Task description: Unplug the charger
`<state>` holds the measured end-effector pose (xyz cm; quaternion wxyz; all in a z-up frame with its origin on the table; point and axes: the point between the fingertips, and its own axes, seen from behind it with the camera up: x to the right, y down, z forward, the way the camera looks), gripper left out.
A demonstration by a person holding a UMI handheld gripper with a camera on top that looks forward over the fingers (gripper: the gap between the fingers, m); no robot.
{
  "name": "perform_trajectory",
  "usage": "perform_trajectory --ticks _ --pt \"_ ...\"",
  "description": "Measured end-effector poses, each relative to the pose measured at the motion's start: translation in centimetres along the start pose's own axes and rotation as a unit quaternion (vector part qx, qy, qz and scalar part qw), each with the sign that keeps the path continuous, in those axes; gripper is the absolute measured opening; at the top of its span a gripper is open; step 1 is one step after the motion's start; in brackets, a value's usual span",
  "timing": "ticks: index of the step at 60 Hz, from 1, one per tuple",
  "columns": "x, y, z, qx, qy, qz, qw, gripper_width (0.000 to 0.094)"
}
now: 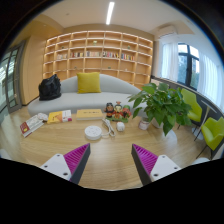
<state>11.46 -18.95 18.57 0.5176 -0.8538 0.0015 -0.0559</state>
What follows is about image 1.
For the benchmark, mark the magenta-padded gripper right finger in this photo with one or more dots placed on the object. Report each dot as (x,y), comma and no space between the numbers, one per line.
(156,165)

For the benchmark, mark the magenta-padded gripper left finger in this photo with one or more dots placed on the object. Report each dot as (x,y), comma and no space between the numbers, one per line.
(63,163)

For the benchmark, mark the white cube charger gold band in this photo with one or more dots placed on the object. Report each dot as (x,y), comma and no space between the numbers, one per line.
(120,126)

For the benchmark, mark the small white pink-labelled pot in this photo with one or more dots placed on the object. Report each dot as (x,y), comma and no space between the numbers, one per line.
(144,124)

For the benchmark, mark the white round power strip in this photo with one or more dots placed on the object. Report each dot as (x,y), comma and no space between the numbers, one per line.
(93,132)

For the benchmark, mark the yellow and white book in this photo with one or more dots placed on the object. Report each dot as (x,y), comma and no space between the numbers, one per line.
(59,116)

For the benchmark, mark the open illustrated book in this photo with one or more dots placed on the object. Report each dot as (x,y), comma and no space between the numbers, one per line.
(31,125)

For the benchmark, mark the large yellow book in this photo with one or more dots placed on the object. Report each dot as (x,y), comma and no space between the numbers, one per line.
(89,114)

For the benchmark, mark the green potted plant white pot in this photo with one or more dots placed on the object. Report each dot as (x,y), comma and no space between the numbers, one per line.
(163,103)

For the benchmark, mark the three-figure cartoon figurine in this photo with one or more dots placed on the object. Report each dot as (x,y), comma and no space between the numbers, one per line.
(117,112)

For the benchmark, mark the lime green chair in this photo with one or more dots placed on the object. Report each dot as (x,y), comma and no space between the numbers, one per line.
(213,131)
(191,106)

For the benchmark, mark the grey curved sofa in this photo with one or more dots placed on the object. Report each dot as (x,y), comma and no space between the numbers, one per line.
(83,100)

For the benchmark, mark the black bag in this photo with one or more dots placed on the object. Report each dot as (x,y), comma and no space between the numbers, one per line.
(50,88)

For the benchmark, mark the yellow cushion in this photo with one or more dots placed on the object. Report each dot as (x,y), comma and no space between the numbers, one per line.
(88,82)

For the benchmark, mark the white sheer curtain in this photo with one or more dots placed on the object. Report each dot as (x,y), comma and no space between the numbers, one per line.
(210,80)
(169,61)

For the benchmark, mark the black-framed window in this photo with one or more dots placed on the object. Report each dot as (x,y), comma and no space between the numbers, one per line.
(188,66)

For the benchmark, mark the white air conditioner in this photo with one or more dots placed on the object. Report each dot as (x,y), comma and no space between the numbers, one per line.
(166,31)

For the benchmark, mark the long ceiling light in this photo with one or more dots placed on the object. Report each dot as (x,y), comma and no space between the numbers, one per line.
(110,13)

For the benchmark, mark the glass door dark frame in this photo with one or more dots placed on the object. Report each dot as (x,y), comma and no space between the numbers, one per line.
(11,80)

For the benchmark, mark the wooden wall shelf unit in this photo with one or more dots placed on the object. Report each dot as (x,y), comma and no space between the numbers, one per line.
(100,50)

